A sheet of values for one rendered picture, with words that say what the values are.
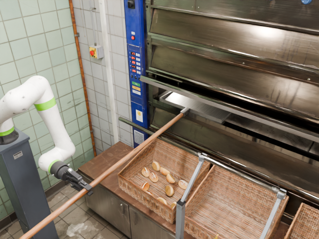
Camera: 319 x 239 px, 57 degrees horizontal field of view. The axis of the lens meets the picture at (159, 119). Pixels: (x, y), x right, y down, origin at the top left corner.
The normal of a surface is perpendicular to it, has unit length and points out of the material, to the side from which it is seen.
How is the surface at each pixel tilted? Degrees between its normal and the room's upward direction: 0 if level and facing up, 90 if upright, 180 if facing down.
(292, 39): 70
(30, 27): 90
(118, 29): 90
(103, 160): 0
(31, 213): 90
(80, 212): 0
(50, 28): 90
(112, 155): 0
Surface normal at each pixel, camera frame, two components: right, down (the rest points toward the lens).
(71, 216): -0.01, -0.84
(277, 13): -0.63, 0.42
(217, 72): -0.59, 0.11
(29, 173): 0.78, 0.33
